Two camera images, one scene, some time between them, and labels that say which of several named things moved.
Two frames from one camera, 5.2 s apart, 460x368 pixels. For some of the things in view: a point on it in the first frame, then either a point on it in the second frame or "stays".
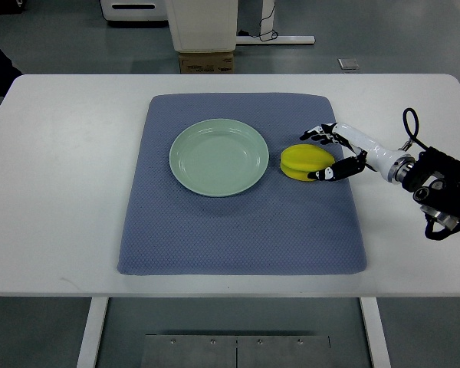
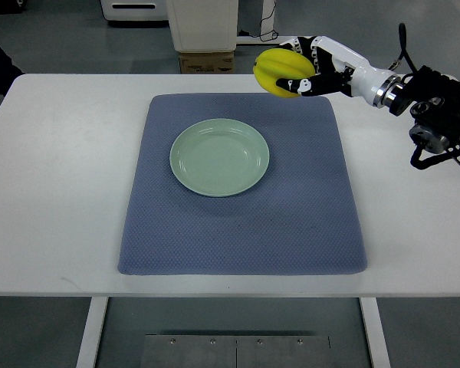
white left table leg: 93,333 stays
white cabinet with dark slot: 135,10 stays
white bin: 203,26 stays
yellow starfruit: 298,160 to 275,64
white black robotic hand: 392,166 to 336,70
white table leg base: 267,35 stays
